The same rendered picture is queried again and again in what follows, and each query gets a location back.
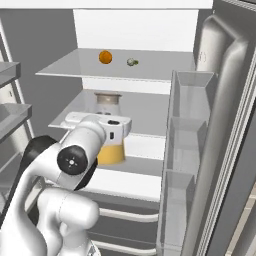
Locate glass fridge shelf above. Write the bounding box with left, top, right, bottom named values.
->
left=47, top=88, right=171, bottom=138
left=35, top=47, right=198, bottom=83
left=79, top=153, right=165, bottom=203

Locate orange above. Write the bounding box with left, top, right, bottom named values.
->
left=98, top=49, right=113, bottom=66

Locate grey door bin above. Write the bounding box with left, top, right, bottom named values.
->
left=0, top=102, right=33, bottom=143
left=0, top=61, right=22, bottom=88

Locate clear door bin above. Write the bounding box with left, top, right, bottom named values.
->
left=156, top=169, right=196, bottom=256
left=169, top=70, right=218, bottom=122
left=165, top=116, right=208, bottom=174

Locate grey fridge door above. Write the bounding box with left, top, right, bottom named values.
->
left=0, top=16, right=46, bottom=214
left=155, top=0, right=256, bottom=256

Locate white fridge body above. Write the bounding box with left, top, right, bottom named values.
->
left=35, top=0, right=214, bottom=256

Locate glass pitcher with orange juice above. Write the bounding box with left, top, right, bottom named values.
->
left=93, top=91, right=127, bottom=166

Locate fridge drawer with white handle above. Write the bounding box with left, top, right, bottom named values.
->
left=89, top=199, right=160, bottom=235
left=87, top=232, right=158, bottom=256

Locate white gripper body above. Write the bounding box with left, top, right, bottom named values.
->
left=60, top=111, right=101, bottom=130

